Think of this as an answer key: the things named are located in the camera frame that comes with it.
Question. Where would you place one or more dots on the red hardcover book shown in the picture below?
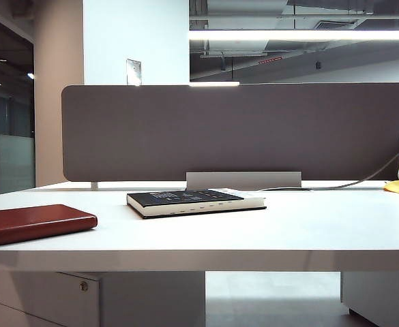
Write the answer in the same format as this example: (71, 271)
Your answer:
(32, 222)

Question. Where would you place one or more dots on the black hardcover book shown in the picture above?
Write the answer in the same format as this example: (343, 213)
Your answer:
(185, 197)

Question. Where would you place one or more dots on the grey fabric desk partition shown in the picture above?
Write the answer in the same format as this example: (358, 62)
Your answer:
(219, 136)

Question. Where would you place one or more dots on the short ceiling light strip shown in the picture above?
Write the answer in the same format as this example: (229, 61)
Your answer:
(213, 83)

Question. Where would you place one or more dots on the red ceiling sign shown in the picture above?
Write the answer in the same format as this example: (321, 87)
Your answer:
(270, 60)

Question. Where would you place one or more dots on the white drawer cabinet with lock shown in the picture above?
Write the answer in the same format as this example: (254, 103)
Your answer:
(134, 299)

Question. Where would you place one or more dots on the long ceiling light strip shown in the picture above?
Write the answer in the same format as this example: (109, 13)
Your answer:
(288, 35)

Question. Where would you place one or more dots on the round metal drawer lock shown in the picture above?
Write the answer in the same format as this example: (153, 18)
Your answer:
(83, 286)

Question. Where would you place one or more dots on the ceiling air vent grille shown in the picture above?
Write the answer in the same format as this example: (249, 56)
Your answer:
(335, 24)

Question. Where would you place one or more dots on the plain white cabinet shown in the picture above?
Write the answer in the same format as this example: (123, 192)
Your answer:
(383, 293)

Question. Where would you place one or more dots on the small metal partition bracket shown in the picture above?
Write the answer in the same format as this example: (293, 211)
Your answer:
(94, 185)

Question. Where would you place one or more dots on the silver metal wall plate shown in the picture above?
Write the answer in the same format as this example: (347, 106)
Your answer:
(133, 71)

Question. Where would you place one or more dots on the small black wall sensor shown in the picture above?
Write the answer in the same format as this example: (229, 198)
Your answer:
(318, 64)

